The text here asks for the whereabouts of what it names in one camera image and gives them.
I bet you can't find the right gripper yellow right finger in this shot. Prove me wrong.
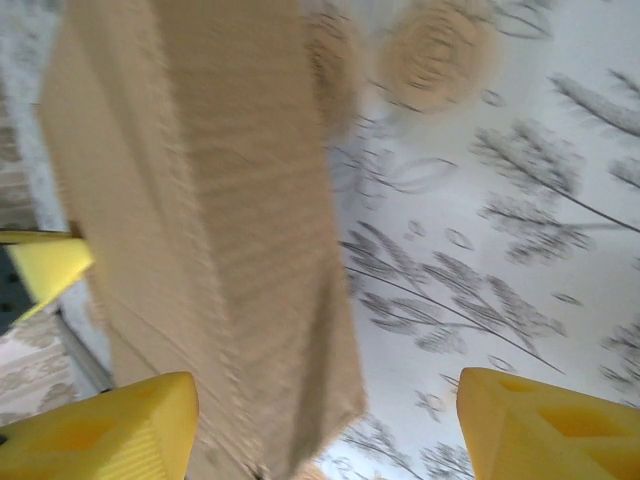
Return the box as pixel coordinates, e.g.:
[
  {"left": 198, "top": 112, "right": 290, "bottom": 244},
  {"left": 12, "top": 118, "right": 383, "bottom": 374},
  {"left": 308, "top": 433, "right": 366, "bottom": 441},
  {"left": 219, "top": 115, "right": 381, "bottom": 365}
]
[{"left": 457, "top": 367, "right": 640, "bottom": 480}]

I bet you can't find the brown cardboard paper box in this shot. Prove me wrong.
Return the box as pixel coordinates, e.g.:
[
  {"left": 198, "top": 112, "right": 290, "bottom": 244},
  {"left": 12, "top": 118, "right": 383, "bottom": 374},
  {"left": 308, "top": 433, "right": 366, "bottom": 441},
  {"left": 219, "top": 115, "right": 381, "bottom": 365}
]
[{"left": 37, "top": 0, "right": 370, "bottom": 480}]

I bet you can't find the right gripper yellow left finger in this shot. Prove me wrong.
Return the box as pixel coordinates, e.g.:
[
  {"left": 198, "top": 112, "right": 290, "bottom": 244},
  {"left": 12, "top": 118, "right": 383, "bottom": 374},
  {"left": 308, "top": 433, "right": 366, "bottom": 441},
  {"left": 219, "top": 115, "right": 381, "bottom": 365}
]
[{"left": 0, "top": 370, "right": 200, "bottom": 480}]

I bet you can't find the aluminium left side rail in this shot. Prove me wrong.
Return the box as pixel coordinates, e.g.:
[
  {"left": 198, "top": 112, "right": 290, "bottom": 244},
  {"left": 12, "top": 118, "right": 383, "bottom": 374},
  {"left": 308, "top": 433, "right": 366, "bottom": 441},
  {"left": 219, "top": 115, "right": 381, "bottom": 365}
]
[{"left": 52, "top": 307, "right": 119, "bottom": 394}]

